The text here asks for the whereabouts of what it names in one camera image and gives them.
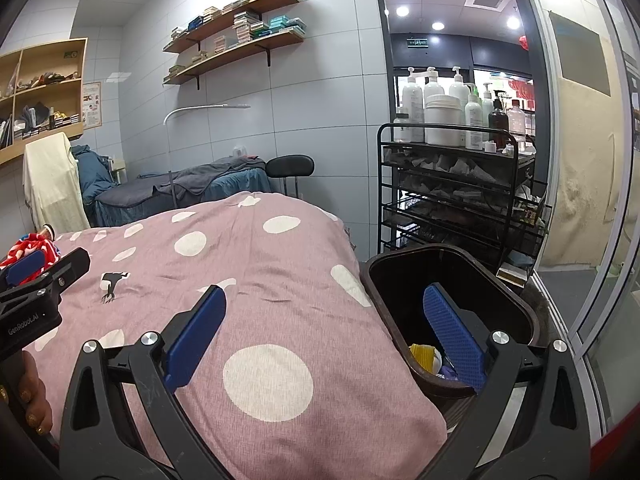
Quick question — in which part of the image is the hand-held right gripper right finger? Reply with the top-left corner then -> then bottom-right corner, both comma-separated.
422,282 -> 596,480

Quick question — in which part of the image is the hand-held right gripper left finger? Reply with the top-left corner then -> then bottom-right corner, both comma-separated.
59,285 -> 230,480

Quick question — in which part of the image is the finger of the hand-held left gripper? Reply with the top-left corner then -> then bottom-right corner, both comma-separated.
0,249 -> 49,291
0,247 -> 92,306

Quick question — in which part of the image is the yellow plastic wrapper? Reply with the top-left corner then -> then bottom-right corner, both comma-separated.
410,342 -> 439,374

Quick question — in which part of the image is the dark brown trash bin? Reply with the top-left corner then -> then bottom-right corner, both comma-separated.
360,245 -> 541,402

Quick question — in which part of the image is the person's left hand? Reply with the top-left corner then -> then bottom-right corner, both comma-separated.
17,349 -> 54,436

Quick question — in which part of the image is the red printed cloth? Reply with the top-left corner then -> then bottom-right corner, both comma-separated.
0,227 -> 64,272

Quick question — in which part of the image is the blue covered massage bed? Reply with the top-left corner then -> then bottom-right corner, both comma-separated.
71,145 -> 274,229

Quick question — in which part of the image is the cream towel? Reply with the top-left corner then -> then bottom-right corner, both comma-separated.
23,132 -> 91,234

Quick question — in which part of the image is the pink polka dot blanket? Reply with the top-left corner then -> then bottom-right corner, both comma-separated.
0,190 -> 449,476

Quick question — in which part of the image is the white cardboard box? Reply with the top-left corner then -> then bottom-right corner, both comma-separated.
497,262 -> 534,289

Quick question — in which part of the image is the grey blanket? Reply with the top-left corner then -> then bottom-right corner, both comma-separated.
95,156 -> 269,199

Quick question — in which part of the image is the red glossy object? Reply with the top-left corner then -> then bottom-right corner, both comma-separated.
589,389 -> 640,454

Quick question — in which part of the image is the black chair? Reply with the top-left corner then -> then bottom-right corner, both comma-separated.
265,154 -> 316,199

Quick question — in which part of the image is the large white jar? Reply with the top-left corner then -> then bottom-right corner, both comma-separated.
424,95 -> 462,147

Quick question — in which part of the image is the dark brown pump bottle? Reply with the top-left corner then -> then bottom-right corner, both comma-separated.
488,99 -> 510,136

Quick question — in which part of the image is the glass sliding door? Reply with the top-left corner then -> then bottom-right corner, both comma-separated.
520,0 -> 640,411

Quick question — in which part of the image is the row of white bottles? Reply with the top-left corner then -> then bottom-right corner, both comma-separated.
392,65 -> 536,154

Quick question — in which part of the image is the black wire rolling cart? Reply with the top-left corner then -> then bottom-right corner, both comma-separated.
377,122 -> 554,272

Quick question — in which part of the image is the wall poster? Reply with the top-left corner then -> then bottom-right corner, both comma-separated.
81,81 -> 103,130

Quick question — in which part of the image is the wooden wall cabinet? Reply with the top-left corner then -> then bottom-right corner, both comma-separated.
0,37 -> 89,166

